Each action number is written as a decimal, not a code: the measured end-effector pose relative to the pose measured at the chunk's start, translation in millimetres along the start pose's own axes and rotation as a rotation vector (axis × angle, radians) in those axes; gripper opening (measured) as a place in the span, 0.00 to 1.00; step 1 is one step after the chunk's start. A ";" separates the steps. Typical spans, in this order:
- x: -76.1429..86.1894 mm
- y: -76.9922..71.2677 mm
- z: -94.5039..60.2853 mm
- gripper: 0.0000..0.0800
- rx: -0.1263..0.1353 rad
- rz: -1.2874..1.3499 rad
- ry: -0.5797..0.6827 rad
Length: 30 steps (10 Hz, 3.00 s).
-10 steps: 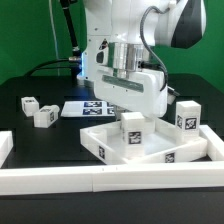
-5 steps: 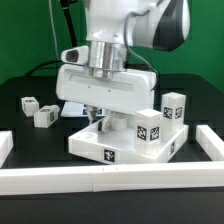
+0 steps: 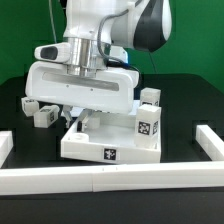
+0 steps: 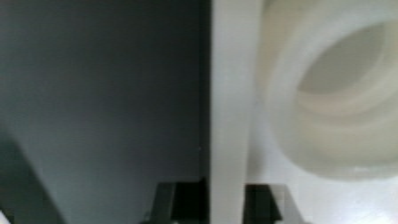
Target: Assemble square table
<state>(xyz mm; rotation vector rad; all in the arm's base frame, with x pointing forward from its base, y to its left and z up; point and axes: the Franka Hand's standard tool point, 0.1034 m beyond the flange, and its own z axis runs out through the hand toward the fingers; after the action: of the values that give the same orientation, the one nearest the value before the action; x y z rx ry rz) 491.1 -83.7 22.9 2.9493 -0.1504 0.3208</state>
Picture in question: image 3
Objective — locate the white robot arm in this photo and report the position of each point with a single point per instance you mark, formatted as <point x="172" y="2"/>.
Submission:
<point x="143" y="25"/>

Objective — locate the white right fence piece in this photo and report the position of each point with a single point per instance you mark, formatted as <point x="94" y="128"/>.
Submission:
<point x="210" y="142"/>

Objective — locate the white left fence piece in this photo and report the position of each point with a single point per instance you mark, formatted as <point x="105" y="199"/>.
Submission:
<point x="6" y="145"/>

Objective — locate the white fence piece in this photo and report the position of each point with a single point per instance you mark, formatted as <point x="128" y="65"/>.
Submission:
<point x="6" y="145"/>
<point x="210" y="142"/>

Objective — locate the white front fence bar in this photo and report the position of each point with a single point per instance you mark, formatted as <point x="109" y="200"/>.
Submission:
<point x="111" y="178"/>

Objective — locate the white square table top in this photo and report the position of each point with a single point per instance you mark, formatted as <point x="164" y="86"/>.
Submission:
<point x="108" y="138"/>

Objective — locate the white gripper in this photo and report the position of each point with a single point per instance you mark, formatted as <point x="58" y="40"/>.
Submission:
<point x="74" y="74"/>

